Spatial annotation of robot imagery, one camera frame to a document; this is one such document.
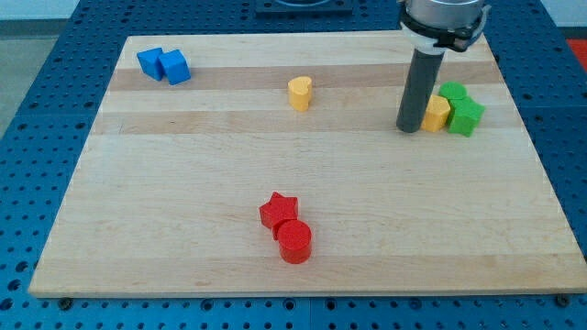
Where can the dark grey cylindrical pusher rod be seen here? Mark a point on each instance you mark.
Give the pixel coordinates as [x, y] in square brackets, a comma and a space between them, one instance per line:
[419, 84]

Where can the yellow heart block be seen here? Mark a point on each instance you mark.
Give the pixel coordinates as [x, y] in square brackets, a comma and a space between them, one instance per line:
[300, 93]

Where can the green cylinder block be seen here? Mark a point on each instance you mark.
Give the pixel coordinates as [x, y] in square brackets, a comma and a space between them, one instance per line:
[452, 90]

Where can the yellow pentagon block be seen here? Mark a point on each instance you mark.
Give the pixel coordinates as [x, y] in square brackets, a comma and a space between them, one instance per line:
[436, 114]

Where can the green star block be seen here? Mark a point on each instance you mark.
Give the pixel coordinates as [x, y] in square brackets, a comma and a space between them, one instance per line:
[465, 116]

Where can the wooden board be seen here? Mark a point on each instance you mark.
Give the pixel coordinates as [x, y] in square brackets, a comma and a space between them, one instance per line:
[164, 200]

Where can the red star block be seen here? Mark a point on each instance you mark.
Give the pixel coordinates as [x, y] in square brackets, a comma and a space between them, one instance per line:
[277, 211]

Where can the red cylinder block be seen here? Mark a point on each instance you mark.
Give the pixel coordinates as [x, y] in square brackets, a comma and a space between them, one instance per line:
[295, 241]

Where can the blue cube block right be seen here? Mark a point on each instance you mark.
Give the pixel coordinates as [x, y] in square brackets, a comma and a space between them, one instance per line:
[175, 66]

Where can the blue block left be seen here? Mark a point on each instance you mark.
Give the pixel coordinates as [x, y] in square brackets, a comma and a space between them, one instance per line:
[150, 63]

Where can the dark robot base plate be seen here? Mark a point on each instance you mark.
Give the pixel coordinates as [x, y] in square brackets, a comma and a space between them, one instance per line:
[302, 7]

